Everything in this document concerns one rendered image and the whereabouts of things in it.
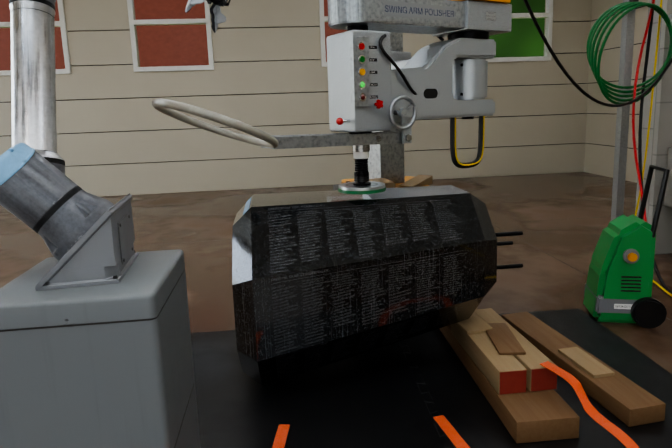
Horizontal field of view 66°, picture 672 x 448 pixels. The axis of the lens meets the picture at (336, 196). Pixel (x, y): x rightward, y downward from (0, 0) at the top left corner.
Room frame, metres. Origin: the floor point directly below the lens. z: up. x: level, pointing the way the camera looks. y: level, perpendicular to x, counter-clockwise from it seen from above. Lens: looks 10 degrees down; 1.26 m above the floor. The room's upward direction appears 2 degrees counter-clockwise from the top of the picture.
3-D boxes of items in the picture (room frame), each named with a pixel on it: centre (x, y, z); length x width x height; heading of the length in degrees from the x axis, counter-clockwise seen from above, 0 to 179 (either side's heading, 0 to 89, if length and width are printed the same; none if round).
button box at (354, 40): (2.21, -0.12, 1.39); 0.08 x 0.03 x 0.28; 121
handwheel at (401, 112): (2.30, -0.28, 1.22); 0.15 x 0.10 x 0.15; 121
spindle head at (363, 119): (2.38, -0.19, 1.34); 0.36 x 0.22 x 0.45; 121
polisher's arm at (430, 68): (2.53, -0.46, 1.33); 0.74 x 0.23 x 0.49; 121
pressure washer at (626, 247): (2.85, -1.63, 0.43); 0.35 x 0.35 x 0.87; 79
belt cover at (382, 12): (2.52, -0.42, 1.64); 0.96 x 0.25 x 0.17; 121
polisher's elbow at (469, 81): (2.68, -0.69, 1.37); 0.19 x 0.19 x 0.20
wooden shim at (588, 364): (2.15, -1.08, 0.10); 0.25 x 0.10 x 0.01; 11
